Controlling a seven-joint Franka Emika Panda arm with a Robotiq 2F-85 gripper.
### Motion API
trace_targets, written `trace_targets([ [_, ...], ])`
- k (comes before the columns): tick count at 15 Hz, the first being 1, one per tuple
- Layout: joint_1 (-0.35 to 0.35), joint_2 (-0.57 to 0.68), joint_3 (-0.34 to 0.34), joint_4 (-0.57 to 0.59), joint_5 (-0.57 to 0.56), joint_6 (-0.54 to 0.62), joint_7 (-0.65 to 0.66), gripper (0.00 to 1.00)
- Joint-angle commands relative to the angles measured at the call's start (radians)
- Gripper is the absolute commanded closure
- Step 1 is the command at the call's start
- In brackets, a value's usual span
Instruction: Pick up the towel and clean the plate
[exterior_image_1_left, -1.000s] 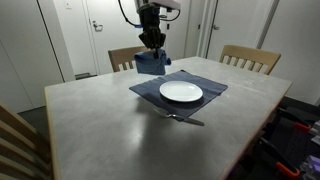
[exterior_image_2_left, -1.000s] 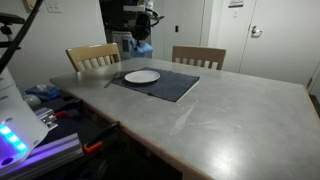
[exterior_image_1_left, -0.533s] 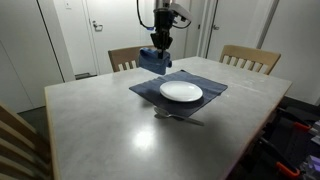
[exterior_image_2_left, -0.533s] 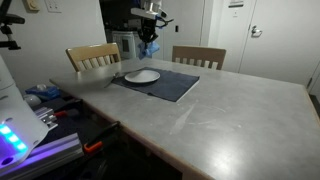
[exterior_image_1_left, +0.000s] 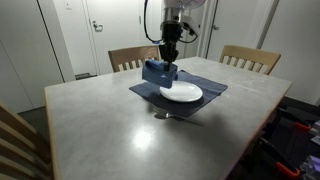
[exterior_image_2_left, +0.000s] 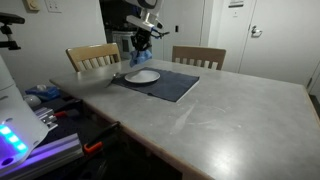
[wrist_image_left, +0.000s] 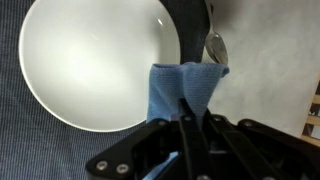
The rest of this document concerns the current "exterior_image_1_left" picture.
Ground red handled black clamp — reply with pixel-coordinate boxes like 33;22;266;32
259;138;302;180
279;108;314;134

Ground silver metal spoon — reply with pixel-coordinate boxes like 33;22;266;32
153;107;206;127

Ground light wooden slatted chair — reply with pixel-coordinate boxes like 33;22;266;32
218;44;282;76

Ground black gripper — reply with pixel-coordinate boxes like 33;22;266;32
158;20;184;73

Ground silver lever door handle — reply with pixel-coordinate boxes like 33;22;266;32
91;20;104;33

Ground dark blue fabric placemat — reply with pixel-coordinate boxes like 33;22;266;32
128;69;229;119

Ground dark wooden slatted chair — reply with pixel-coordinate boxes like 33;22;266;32
0;101;54;180

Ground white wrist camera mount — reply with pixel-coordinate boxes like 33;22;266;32
181;14;202;38

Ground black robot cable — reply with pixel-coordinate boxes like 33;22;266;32
143;0;165;45

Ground white door with lever handle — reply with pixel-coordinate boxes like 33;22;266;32
82;0;145;76

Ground white round plate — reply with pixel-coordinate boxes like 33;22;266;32
159;80;204;103

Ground blue cloth towel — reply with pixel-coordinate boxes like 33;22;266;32
141;59;179;90

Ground wooden chair with wide backrest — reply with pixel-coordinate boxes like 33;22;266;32
107;44;161;73

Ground purple object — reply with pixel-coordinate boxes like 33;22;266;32
305;155;320;174

